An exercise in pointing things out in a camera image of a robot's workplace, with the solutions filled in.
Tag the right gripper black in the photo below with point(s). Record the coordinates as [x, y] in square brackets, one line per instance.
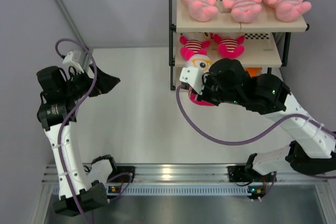
[208, 80]

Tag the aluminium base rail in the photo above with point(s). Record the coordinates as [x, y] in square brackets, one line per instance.
[205, 173]

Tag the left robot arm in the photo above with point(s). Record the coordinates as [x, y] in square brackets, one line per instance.
[79, 192]

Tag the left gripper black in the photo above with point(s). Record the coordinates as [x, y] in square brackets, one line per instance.
[104, 84]

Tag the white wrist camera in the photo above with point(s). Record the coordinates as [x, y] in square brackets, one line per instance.
[76, 61]
[193, 76]

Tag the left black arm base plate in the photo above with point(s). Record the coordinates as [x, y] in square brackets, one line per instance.
[122, 174]

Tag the beige three-tier shelf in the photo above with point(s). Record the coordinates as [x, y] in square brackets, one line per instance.
[267, 43]

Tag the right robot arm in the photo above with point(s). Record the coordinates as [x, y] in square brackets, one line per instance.
[312, 149]

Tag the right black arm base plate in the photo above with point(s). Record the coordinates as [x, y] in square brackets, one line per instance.
[237, 174]

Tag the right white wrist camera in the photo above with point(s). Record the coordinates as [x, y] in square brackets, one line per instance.
[193, 76]

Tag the grey slotted cable duct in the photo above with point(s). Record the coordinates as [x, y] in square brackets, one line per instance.
[178, 190]

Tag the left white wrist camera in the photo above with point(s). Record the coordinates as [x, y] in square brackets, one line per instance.
[76, 61]

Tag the orange shark plush bottom right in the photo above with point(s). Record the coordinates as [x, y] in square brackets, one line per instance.
[253, 72]

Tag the magenta striped plush on shelf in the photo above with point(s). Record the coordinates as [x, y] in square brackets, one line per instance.
[193, 43]

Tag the aluminium corner frame post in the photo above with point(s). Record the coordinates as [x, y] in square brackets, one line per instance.
[69, 21]

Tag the light pink plush striped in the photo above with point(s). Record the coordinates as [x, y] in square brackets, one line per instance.
[243, 11]

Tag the white magenta plush facing down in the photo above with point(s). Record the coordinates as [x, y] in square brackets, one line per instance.
[202, 62]

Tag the white plush with yellow glasses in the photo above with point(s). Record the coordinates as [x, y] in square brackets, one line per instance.
[230, 45]

